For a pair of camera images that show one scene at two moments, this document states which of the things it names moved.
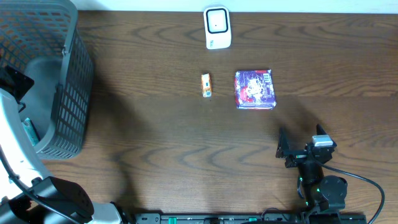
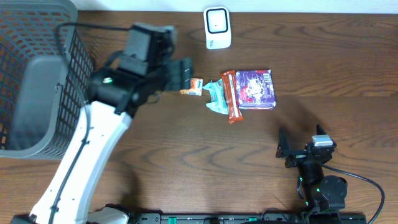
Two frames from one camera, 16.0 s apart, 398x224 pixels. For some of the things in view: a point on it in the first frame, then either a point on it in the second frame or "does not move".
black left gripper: x=15 y=82 -> x=182 y=73
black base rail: x=306 y=218 does not move
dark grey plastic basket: x=42 y=40 does not move
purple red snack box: x=254 y=89 does not move
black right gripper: x=300 y=157 does not move
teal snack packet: x=30 y=131 -> x=217 y=102
